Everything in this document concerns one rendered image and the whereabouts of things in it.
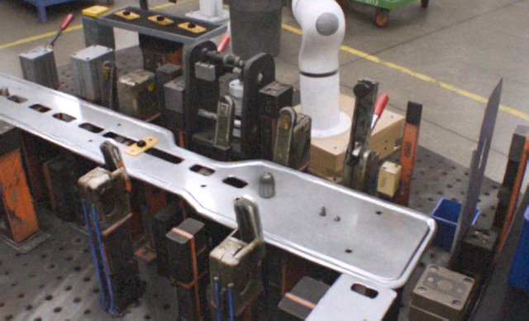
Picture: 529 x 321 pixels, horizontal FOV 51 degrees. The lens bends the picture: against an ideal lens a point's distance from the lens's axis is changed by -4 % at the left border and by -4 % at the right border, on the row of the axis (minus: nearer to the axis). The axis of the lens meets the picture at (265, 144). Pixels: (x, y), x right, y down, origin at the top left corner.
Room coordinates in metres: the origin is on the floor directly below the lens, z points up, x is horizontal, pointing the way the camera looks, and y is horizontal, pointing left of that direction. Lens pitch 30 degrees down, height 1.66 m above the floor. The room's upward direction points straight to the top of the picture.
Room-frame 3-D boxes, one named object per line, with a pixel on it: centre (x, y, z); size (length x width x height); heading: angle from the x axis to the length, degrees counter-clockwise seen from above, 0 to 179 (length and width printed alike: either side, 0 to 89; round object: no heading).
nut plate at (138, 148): (1.13, 0.28, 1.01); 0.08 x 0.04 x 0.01; 147
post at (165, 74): (1.36, 0.25, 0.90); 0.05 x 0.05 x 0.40; 57
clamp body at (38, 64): (1.59, 0.69, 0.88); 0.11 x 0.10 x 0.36; 147
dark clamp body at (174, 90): (1.32, 0.20, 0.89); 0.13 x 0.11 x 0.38; 147
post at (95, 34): (1.68, 0.51, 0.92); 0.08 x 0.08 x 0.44; 57
